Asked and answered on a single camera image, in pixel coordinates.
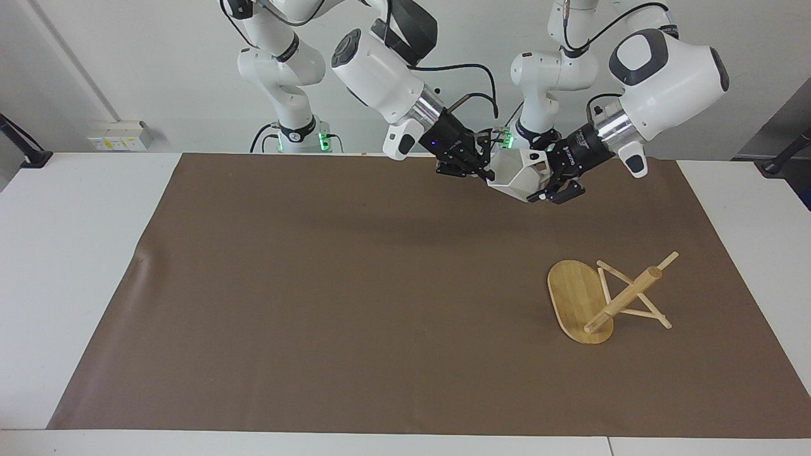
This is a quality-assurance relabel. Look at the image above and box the black cable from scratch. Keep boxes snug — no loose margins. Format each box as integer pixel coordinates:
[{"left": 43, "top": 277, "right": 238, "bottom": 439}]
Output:
[
  {"left": 250, "top": 123, "right": 281, "bottom": 154},
  {"left": 585, "top": 93, "right": 627, "bottom": 122},
  {"left": 415, "top": 63, "right": 501, "bottom": 122},
  {"left": 563, "top": 2, "right": 671, "bottom": 53}
]

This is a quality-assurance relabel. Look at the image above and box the white wall socket box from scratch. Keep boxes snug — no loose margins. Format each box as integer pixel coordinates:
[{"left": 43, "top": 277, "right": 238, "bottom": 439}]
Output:
[{"left": 87, "top": 120, "right": 154, "bottom": 152}]

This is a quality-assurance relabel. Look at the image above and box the white wall cable duct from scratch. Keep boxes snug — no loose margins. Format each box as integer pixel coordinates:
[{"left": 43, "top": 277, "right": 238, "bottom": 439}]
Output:
[{"left": 30, "top": 0, "right": 122, "bottom": 122}]

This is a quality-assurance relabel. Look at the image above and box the wooden cup rack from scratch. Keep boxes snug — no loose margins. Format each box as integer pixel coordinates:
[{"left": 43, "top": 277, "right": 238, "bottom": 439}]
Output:
[{"left": 547, "top": 251, "right": 680, "bottom": 346}]

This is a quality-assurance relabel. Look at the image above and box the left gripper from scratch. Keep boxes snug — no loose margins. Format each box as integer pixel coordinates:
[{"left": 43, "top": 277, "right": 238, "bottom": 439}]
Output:
[{"left": 527, "top": 125, "right": 617, "bottom": 205}]

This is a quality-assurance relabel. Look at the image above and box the black stand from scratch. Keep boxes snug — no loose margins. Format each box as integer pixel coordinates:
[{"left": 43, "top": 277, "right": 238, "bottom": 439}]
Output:
[
  {"left": 0, "top": 113, "right": 54, "bottom": 170},
  {"left": 756, "top": 127, "right": 811, "bottom": 176}
]

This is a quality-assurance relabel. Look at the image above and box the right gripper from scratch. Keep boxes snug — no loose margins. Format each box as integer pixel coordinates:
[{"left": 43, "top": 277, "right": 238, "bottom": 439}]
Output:
[{"left": 420, "top": 109, "right": 502, "bottom": 186}]

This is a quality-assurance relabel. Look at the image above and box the white faceted cup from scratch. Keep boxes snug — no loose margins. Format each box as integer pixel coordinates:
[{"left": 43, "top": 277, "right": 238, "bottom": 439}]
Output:
[{"left": 486, "top": 148, "right": 549, "bottom": 203}]

